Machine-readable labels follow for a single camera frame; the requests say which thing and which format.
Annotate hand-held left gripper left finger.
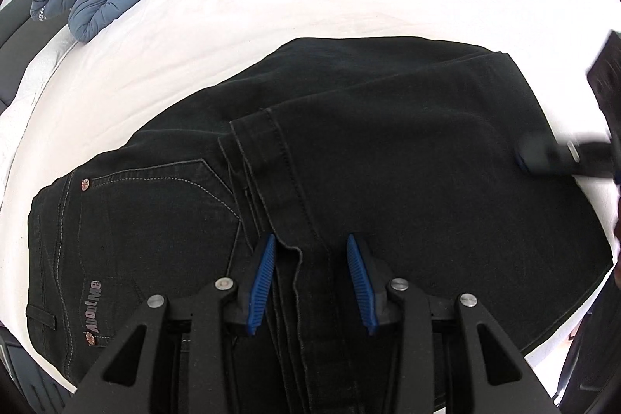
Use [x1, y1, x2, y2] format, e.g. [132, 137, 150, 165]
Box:
[61, 234, 279, 414]

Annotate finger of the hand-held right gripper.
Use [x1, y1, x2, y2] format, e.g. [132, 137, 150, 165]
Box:
[586, 28, 621, 132]
[514, 130, 621, 180]

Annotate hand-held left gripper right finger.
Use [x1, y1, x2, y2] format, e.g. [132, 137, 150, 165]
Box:
[345, 234, 560, 414]

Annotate black pants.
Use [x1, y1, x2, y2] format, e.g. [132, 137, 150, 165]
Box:
[25, 36, 613, 414]

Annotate person's dark clothing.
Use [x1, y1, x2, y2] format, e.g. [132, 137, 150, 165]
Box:
[555, 268, 621, 414]

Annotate grey padded headboard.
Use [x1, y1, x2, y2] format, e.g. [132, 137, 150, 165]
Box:
[0, 0, 66, 114]

